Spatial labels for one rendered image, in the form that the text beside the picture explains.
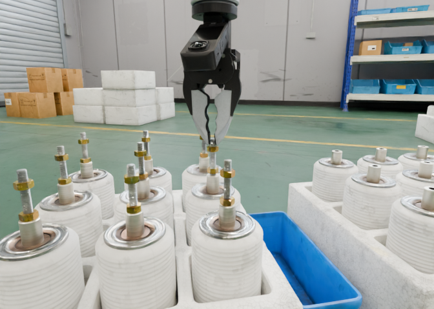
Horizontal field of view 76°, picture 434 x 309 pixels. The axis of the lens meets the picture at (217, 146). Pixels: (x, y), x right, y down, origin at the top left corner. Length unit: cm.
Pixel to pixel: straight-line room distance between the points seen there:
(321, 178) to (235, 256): 37
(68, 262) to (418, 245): 47
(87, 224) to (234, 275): 24
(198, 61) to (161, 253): 23
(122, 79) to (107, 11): 413
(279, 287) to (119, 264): 20
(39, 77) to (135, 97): 155
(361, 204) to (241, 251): 30
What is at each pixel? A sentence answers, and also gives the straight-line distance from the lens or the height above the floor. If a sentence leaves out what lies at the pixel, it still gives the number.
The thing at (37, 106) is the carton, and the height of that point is 14.
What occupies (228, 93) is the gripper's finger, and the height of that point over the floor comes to 42.
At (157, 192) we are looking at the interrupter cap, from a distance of 49.
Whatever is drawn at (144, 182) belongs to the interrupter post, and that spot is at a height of 28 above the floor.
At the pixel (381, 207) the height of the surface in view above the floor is 22.
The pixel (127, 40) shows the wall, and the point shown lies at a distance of 662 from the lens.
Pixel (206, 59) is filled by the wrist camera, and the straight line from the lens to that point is 36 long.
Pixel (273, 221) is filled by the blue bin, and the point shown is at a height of 10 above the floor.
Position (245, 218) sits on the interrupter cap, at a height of 25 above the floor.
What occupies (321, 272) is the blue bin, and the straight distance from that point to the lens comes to 61.
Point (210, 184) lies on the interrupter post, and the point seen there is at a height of 27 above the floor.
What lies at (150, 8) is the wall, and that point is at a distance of 639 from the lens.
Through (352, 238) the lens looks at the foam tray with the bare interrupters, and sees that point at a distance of 56.
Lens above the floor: 44
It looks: 13 degrees down
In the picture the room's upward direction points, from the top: straight up
